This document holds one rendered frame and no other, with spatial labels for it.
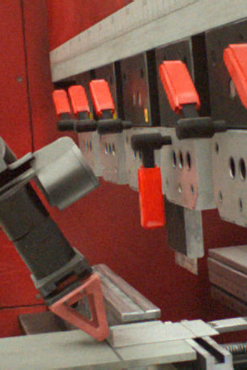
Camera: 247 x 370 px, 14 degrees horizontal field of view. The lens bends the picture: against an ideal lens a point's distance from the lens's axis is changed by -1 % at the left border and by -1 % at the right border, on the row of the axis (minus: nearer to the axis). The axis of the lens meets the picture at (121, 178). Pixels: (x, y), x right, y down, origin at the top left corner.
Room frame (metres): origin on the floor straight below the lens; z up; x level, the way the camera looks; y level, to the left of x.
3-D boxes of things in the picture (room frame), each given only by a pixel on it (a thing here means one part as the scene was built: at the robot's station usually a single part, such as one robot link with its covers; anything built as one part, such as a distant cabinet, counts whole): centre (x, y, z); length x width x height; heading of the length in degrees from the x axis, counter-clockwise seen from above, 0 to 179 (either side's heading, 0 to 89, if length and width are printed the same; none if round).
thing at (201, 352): (1.15, -0.07, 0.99); 0.20 x 0.03 x 0.03; 11
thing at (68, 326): (1.75, 0.10, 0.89); 0.30 x 0.05 x 0.03; 11
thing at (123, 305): (1.71, 0.03, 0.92); 0.50 x 0.06 x 0.10; 11
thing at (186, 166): (1.00, -0.10, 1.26); 0.15 x 0.09 x 0.17; 11
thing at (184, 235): (1.17, -0.07, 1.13); 0.10 x 0.02 x 0.10; 11
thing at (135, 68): (1.20, -0.06, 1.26); 0.15 x 0.09 x 0.17; 11
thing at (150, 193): (1.01, -0.03, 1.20); 0.04 x 0.02 x 0.10; 101
